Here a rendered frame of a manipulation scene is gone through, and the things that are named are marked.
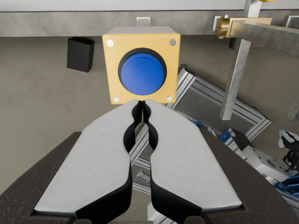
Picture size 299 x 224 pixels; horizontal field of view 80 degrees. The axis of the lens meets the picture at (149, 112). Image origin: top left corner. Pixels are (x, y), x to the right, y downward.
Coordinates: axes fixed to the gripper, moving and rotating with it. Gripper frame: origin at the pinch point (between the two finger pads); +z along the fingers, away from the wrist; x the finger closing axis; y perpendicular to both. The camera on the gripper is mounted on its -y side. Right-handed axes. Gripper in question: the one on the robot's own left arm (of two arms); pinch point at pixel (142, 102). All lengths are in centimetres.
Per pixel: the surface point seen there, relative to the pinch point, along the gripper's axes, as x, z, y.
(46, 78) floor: -78, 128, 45
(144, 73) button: 0.2, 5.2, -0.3
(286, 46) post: 24.2, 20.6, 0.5
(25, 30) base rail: -41, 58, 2
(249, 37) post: 24.2, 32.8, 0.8
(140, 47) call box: -0.2, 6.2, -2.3
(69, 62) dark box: -53, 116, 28
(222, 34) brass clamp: 22.4, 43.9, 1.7
